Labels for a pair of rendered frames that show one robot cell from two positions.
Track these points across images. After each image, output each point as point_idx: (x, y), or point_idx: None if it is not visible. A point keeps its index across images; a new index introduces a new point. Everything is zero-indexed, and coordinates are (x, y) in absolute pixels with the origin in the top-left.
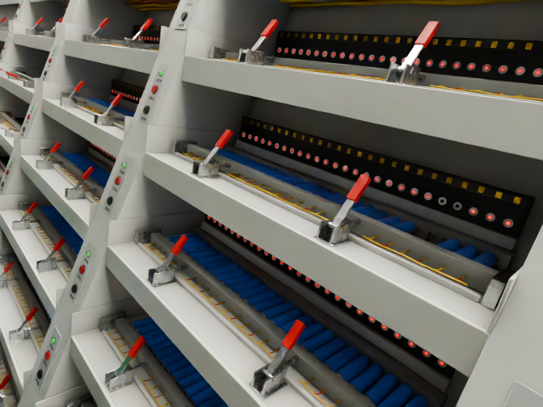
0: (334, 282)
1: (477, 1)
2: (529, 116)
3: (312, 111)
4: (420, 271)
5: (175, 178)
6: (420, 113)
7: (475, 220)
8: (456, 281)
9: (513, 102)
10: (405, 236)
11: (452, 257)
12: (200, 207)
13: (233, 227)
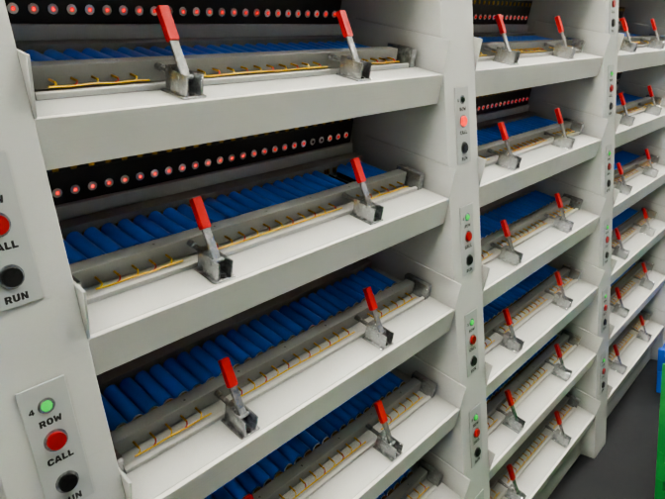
0: (392, 239)
1: None
2: (427, 83)
3: None
4: (396, 196)
5: (197, 310)
6: (387, 98)
7: (331, 144)
8: (405, 187)
9: (422, 77)
10: (369, 182)
11: (391, 176)
12: (255, 303)
13: (306, 279)
